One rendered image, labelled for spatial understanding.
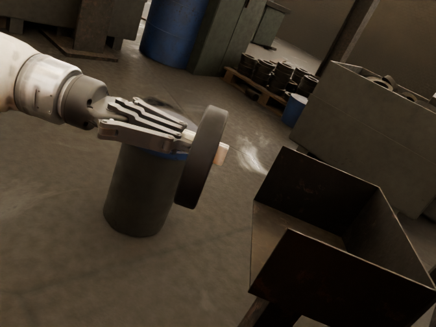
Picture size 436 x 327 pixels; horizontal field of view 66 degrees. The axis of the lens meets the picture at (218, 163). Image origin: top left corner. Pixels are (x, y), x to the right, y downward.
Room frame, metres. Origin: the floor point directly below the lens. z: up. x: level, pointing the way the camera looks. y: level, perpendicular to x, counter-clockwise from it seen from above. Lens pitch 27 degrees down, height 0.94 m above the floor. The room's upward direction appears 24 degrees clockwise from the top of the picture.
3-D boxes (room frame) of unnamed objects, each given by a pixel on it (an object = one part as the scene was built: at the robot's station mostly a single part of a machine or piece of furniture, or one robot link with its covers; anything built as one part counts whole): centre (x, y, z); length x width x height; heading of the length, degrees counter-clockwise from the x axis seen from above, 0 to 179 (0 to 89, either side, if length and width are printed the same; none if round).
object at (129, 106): (0.46, 0.12, 0.72); 0.11 x 0.01 x 0.04; 94
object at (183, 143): (0.42, 0.05, 0.72); 0.05 x 0.03 x 0.01; 92
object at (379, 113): (2.62, -1.05, 0.39); 1.03 x 0.83 x 0.79; 61
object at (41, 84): (0.44, 0.26, 0.71); 0.09 x 0.06 x 0.09; 2
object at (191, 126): (1.10, 0.23, 0.22); 0.32 x 0.32 x 0.43
